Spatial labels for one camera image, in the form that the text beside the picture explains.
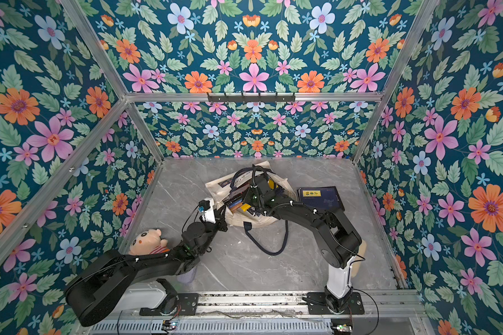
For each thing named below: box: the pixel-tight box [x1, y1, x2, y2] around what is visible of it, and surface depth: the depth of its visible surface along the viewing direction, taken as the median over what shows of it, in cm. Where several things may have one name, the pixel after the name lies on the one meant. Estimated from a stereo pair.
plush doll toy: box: [128, 228, 171, 256], surface depth 83 cm
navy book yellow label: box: [296, 185, 346, 212], surface depth 103 cm
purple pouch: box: [176, 266, 198, 285], surface depth 79 cm
